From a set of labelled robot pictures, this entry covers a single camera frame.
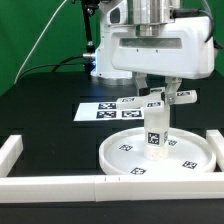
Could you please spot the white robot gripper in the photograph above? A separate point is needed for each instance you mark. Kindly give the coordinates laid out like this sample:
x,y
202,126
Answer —
x,y
180,50

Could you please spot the white cross-shaped table base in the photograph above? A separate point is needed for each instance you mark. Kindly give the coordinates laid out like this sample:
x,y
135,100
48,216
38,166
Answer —
x,y
156,98

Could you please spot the white round table top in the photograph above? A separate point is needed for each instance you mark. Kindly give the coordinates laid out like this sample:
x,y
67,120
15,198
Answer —
x,y
124,154

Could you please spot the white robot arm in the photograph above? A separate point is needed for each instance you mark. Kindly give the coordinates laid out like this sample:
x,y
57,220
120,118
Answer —
x,y
144,17

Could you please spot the white marker sheet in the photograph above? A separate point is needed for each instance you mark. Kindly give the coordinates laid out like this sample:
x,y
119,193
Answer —
x,y
104,111

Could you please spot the white right fence bar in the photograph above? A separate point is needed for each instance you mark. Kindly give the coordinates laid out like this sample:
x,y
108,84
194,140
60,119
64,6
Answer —
x,y
216,141

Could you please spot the white fence bar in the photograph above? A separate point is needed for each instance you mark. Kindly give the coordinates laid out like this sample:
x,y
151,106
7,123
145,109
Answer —
x,y
216,141
110,188
9,153

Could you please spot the white front fence bar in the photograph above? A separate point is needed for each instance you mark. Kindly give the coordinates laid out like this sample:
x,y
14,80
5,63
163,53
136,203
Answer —
x,y
110,188

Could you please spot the white left fence bar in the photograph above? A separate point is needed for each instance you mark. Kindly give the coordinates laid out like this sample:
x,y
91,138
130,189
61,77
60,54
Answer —
x,y
9,153

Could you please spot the black camera stand pole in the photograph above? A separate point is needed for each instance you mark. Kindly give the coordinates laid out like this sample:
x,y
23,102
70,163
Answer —
x,y
88,9

